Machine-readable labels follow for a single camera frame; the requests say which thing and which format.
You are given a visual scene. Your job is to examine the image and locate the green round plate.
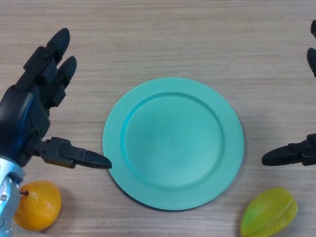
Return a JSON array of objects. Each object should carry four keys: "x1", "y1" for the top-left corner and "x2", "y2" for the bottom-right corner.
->
[{"x1": 102, "y1": 77, "x2": 245, "y2": 211}]

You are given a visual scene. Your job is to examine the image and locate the orange pear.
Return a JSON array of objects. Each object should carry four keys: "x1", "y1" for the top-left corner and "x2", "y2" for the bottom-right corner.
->
[{"x1": 13, "y1": 180, "x2": 62, "y2": 232}]

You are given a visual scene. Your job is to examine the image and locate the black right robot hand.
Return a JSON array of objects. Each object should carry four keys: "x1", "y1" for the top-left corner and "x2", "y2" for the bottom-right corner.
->
[{"x1": 261, "y1": 20, "x2": 316, "y2": 166}]

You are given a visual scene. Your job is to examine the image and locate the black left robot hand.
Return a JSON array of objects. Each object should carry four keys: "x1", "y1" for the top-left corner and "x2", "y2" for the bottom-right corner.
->
[{"x1": 0, "y1": 28, "x2": 113, "y2": 170}]

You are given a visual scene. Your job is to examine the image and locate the yellow starfruit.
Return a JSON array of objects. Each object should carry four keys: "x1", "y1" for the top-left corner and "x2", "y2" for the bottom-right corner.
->
[{"x1": 240, "y1": 187, "x2": 298, "y2": 237}]

